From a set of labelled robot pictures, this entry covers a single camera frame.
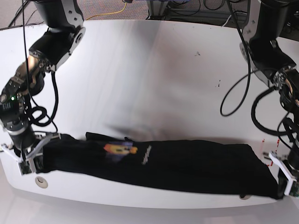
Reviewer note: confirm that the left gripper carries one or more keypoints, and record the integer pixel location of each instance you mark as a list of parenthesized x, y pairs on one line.
[(282, 171)]

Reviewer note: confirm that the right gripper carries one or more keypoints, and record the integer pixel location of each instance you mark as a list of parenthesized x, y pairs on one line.
[(42, 139)]

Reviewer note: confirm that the black t-shirt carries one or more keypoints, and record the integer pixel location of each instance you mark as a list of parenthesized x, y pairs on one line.
[(195, 166)]

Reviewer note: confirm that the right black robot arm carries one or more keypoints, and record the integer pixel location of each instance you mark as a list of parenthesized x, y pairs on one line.
[(18, 111)]

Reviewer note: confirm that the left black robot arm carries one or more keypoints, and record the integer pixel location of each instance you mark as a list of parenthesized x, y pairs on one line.
[(264, 24)]

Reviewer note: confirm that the left table grommet hole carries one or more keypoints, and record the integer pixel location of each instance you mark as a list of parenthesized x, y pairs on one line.
[(41, 182)]

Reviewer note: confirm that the table grommet hole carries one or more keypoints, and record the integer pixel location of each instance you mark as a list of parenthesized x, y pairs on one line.
[(41, 182), (244, 197)]

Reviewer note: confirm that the red tape rectangle marker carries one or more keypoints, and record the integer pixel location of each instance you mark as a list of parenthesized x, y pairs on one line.
[(268, 147)]

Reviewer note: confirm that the right table grommet hole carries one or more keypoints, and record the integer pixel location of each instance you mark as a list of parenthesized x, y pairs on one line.
[(244, 197)]

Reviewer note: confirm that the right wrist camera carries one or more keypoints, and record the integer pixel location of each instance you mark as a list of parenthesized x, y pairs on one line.
[(27, 167)]

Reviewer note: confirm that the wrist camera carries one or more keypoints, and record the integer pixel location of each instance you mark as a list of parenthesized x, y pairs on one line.
[(27, 167), (292, 188)]

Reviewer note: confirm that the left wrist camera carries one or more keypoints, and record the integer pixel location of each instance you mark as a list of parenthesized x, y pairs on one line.
[(292, 188)]

